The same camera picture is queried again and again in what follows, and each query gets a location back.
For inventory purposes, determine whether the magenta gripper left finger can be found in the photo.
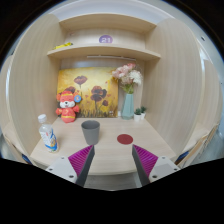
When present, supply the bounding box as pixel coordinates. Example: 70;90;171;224
46;145;95;187

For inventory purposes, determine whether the grey plastic cup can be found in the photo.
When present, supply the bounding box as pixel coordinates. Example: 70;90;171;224
81;120;100;145

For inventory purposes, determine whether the pink white flower bouquet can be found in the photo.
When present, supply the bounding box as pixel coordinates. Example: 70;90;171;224
112;63;142;94

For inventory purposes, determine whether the round red coaster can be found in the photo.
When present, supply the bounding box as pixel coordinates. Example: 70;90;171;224
117;134;133;145

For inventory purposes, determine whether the teal ceramic vase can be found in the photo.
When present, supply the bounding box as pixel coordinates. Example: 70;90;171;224
121;94;134;120

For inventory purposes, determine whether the small potted plant right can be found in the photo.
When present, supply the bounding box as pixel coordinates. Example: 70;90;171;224
140;106;147;120

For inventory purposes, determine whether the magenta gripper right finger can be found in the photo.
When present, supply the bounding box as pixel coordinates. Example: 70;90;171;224
132;145;180;186

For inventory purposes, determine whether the wooden wall shelf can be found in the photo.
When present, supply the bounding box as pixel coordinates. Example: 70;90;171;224
47;44;160;61

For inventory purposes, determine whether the poppy flower painting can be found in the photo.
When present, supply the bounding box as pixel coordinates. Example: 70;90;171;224
57;67;118;118

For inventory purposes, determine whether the small potted plant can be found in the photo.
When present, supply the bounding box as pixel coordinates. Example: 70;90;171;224
134;108;141;122
140;106;147;120

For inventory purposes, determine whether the clear plastic water bottle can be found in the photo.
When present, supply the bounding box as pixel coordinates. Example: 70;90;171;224
38;114;58;153

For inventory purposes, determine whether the yellow object on shelf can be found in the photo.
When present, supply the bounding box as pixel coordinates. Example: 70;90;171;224
52;42;73;50

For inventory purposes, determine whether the red plush toy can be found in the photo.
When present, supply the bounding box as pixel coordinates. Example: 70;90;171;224
56;90;81;123

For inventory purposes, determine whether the small potted plant left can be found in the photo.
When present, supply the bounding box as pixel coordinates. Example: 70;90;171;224
134;108;141;122

